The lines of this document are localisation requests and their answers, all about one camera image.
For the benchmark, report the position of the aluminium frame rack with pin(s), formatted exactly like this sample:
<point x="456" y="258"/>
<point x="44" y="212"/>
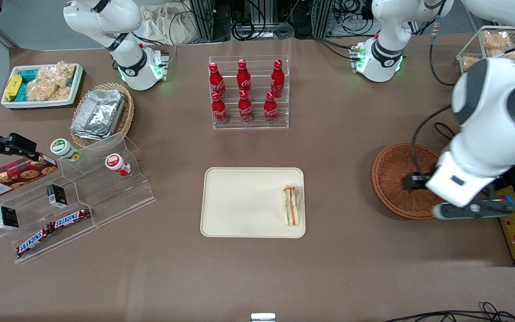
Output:
<point x="204" y="18"/>

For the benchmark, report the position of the clear acrylic bottle rack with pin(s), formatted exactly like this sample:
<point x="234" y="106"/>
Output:
<point x="257" y="125"/>

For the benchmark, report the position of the beige plastic serving tray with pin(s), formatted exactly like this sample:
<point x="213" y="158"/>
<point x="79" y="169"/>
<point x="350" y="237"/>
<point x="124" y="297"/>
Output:
<point x="244" y="203"/>

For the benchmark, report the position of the white rectangular snack bin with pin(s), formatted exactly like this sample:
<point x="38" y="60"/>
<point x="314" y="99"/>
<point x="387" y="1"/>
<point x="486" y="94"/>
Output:
<point x="38" y="103"/>

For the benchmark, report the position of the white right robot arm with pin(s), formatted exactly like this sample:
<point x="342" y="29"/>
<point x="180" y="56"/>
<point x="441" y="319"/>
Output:
<point x="136" y="67"/>

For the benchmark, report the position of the aluminium foil container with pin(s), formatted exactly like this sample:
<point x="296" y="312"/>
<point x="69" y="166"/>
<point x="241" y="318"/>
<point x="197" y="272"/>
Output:
<point x="99" y="114"/>

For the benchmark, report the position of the teal snack pack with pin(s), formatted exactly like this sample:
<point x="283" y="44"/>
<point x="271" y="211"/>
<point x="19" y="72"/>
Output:
<point x="29" y="75"/>
<point x="22" y="91"/>

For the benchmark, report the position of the round brown wicker basket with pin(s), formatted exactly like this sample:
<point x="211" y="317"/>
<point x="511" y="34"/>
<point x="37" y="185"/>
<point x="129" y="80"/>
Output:
<point x="389" y="179"/>

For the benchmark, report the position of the triangular sandwich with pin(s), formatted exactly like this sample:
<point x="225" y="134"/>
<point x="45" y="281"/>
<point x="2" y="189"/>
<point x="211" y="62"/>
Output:
<point x="291" y="205"/>

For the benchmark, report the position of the clear acrylic stepped stand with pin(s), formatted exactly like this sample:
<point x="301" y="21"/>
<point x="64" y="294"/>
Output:
<point x="105" y="197"/>

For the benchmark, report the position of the brown table cover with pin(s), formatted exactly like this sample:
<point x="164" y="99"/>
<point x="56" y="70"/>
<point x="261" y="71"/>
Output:
<point x="351" y="277"/>

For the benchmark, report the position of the oval tan wicker basket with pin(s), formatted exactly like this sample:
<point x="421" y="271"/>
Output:
<point x="128" y="116"/>

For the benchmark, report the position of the brown Snickers bar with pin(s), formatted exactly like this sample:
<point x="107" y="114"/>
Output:
<point x="70" y="218"/>
<point x="34" y="241"/>

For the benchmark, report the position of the yellow snack pack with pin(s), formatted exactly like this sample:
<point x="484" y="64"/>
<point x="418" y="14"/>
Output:
<point x="13" y="87"/>

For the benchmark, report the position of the clear bagged pastry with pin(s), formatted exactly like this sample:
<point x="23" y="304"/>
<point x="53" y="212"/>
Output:
<point x="496" y="40"/>
<point x="510" y="55"/>
<point x="470" y="62"/>

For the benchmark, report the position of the small black box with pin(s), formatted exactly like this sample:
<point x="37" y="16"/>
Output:
<point x="56" y="195"/>
<point x="7" y="218"/>

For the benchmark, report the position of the beige cloth bag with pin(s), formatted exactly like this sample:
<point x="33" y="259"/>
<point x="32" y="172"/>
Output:
<point x="163" y="24"/>

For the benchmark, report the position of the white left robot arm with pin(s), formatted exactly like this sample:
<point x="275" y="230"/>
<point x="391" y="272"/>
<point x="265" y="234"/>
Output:
<point x="385" y="53"/>

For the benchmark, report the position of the clear bag of rice crackers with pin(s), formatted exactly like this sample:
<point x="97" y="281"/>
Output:
<point x="52" y="82"/>

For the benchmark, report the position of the red lid white cup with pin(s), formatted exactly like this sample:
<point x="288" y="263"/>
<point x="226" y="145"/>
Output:
<point x="115" y="162"/>

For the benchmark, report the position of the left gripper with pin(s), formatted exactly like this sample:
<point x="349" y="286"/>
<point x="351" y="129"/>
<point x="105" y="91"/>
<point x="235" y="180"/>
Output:
<point x="414" y="182"/>

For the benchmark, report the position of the green lid white cup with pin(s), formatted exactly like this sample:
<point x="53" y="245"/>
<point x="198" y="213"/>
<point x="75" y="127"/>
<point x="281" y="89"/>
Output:
<point x="62" y="148"/>

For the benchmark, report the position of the red cola bottle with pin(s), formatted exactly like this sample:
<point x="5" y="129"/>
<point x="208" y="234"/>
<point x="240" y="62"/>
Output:
<point x="243" y="78"/>
<point x="219" y="111"/>
<point x="245" y="108"/>
<point x="270" y="109"/>
<point x="277" y="80"/>
<point x="216" y="82"/>

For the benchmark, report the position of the red cookie box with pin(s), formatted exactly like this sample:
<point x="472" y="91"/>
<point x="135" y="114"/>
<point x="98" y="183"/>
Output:
<point x="11" y="179"/>

